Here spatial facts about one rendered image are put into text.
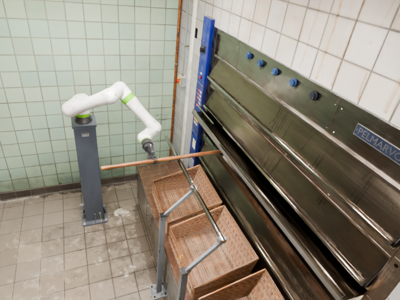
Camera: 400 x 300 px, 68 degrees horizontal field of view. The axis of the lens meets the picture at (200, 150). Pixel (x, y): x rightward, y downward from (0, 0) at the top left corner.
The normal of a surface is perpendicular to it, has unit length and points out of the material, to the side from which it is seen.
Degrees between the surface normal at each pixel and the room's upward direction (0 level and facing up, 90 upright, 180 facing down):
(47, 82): 90
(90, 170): 90
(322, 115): 90
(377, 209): 70
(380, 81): 90
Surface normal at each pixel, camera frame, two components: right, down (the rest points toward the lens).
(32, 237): 0.11, -0.84
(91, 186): 0.37, 0.54
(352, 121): -0.93, 0.11
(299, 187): -0.83, -0.18
